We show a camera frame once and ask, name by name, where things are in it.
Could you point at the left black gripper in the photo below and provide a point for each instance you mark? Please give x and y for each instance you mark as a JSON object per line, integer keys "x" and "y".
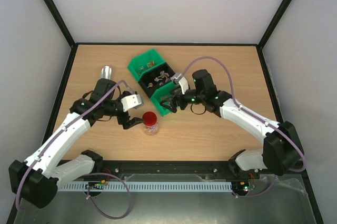
{"x": 122, "y": 120}

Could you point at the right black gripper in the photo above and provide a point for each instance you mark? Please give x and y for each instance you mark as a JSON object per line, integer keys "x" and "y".
{"x": 175, "y": 100}

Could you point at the green bin with lollipops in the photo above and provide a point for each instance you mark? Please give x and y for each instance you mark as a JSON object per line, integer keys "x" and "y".
{"x": 142, "y": 63}

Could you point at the black frame post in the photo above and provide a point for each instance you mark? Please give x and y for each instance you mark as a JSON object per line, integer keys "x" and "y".
{"x": 59, "y": 21}
{"x": 273, "y": 23}

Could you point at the black frame post left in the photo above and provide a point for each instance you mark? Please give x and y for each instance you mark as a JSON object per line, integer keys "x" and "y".
{"x": 59, "y": 21}

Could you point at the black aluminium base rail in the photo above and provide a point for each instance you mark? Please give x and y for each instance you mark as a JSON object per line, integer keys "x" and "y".
{"x": 227, "y": 170}

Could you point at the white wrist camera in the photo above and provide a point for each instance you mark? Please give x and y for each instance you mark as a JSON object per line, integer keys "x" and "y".
{"x": 178, "y": 78}
{"x": 132, "y": 101}

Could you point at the black bin with swirl lollipops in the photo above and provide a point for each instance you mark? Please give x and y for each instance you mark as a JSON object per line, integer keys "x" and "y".
{"x": 155, "y": 78}

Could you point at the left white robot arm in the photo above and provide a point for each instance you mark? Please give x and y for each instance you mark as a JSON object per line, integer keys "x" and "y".
{"x": 39, "y": 177}

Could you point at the light blue cable duct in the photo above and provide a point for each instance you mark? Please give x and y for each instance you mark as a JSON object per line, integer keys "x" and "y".
{"x": 114, "y": 186}

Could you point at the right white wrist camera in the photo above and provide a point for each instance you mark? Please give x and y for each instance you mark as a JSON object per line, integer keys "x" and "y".
{"x": 178, "y": 78}

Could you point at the black frame post right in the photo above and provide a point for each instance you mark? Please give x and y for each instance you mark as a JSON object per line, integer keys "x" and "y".
{"x": 273, "y": 23}

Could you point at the clear glass jar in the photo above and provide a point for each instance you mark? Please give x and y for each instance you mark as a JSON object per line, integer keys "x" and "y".
{"x": 151, "y": 129}

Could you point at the red jar lid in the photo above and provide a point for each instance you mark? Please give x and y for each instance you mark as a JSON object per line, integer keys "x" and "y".
{"x": 149, "y": 118}

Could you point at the green bin with gummy candies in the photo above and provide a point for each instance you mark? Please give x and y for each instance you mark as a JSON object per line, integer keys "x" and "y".
{"x": 161, "y": 94}

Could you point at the silver metal scoop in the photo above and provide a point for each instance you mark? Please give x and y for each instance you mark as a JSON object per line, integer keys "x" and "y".
{"x": 106, "y": 73}

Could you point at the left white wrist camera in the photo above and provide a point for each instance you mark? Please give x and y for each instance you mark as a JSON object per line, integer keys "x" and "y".
{"x": 132, "y": 101}

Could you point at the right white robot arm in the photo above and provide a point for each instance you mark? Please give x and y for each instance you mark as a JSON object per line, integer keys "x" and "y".
{"x": 281, "y": 148}

